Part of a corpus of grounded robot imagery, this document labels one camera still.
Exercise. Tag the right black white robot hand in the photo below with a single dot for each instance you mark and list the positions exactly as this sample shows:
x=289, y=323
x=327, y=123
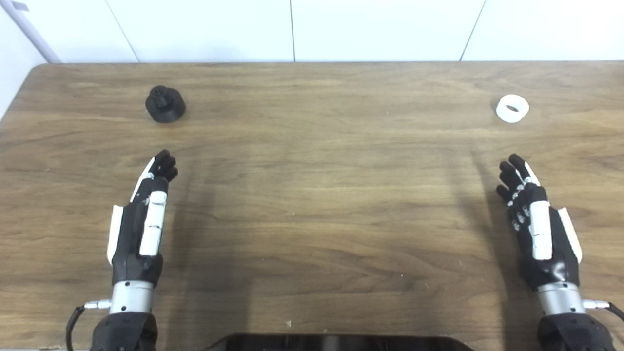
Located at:
x=546, y=243

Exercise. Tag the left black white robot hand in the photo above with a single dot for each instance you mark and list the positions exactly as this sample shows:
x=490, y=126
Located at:
x=131, y=243

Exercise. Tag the round black part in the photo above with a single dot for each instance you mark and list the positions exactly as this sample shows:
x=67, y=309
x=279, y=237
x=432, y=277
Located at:
x=165, y=108

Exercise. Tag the grey wall corner strip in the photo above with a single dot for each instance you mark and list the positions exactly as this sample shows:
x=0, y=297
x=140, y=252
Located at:
x=29, y=27

